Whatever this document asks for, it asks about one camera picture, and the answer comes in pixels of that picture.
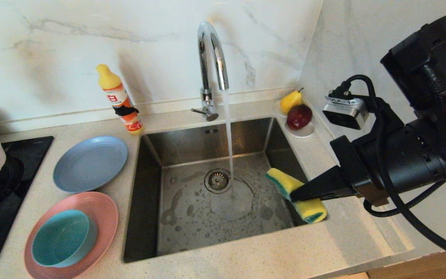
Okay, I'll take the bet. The dark red apple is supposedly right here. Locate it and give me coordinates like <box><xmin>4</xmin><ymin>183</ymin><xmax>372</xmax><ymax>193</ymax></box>
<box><xmin>286</xmin><ymin>104</ymin><xmax>312</xmax><ymax>130</ymax></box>

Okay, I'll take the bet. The pink plate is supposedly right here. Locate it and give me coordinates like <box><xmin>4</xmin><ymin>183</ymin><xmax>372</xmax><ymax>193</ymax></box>
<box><xmin>24</xmin><ymin>191</ymin><xmax>119</xmax><ymax>279</ymax></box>

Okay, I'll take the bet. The yellow pear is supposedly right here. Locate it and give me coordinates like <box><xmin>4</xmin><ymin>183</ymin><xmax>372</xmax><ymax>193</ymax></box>
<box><xmin>280</xmin><ymin>88</ymin><xmax>304</xmax><ymax>115</ymax></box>

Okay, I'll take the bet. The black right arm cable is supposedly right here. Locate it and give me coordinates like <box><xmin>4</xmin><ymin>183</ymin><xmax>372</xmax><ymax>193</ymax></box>
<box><xmin>339</xmin><ymin>74</ymin><xmax>446</xmax><ymax>262</ymax></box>

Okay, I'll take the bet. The small white dish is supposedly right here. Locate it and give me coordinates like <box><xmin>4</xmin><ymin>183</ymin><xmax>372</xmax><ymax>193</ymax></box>
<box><xmin>273</xmin><ymin>101</ymin><xmax>315</xmax><ymax>138</ymax></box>

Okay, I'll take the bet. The yellow-capped orange dish soap bottle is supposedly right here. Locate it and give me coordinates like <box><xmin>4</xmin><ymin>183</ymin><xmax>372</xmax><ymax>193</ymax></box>
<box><xmin>96</xmin><ymin>64</ymin><xmax>144</xmax><ymax>135</ymax></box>

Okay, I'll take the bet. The teal bowl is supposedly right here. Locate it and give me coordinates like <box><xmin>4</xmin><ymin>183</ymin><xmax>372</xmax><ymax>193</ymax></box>
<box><xmin>31</xmin><ymin>210</ymin><xmax>98</xmax><ymax>267</ymax></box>

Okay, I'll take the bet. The chrome gooseneck faucet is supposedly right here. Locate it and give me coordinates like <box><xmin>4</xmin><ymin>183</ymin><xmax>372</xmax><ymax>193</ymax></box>
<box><xmin>191</xmin><ymin>22</ymin><xmax>229</xmax><ymax>122</ymax></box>

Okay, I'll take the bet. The black induction cooktop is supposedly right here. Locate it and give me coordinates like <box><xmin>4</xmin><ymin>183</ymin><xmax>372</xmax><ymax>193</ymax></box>
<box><xmin>0</xmin><ymin>136</ymin><xmax>54</xmax><ymax>279</ymax></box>

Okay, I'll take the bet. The blue-grey plate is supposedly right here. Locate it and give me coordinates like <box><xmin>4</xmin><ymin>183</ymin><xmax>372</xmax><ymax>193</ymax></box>
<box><xmin>53</xmin><ymin>136</ymin><xmax>129</xmax><ymax>193</ymax></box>

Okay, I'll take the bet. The round metal drain strainer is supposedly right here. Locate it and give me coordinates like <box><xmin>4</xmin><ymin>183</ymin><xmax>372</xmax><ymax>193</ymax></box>
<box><xmin>204</xmin><ymin>169</ymin><xmax>232</xmax><ymax>194</ymax></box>

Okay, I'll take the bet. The yellow fish-shaped sponge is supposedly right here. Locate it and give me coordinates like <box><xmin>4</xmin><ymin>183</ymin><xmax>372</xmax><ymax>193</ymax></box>
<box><xmin>266</xmin><ymin>168</ymin><xmax>328</xmax><ymax>224</ymax></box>

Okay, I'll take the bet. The light wooden cabinet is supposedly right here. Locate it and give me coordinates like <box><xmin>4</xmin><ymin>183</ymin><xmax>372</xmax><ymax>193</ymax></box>
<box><xmin>366</xmin><ymin>244</ymin><xmax>446</xmax><ymax>279</ymax></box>

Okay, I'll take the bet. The stainless steel sink basin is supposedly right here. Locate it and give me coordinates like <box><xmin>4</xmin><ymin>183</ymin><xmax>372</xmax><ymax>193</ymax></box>
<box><xmin>122</xmin><ymin>117</ymin><xmax>329</xmax><ymax>263</ymax></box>

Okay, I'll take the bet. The black braided right arm sleeve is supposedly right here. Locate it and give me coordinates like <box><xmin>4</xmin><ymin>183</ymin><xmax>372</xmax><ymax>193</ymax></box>
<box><xmin>363</xmin><ymin>64</ymin><xmax>446</xmax><ymax>217</ymax></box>

